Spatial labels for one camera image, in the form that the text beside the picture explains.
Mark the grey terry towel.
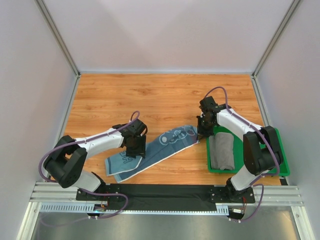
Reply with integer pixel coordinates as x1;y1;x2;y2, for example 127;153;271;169
208;132;235;171

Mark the blue patterned towel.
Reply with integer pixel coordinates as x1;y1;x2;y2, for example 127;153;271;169
105;125;199;183

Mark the green plastic tray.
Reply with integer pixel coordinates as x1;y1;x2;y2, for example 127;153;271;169
206;126;290;177

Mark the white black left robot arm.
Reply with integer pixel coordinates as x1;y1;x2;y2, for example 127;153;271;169
40;119;148;194

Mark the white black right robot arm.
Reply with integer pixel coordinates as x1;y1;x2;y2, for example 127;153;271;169
197;96;284;202

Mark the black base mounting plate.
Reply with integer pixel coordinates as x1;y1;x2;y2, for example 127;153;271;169
75;183;256;212

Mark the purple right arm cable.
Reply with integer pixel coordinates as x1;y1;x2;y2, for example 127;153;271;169
204;86;281;224

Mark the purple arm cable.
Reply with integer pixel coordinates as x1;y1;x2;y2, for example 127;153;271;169
204;86;281;224
37;110;141;227

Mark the aluminium frame post right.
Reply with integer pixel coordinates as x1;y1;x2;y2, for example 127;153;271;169
251;0;303;77

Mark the aluminium frame post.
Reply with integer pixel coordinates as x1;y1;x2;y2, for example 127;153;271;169
251;0;303;77
34;0;81;78

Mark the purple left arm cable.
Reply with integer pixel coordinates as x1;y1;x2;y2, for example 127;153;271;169
37;110;141;227

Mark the aluminium front rail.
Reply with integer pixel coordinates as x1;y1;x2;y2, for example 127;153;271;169
30;182;304;216

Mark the aluminium frame post left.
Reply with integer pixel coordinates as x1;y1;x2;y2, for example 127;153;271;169
34;0;81;78

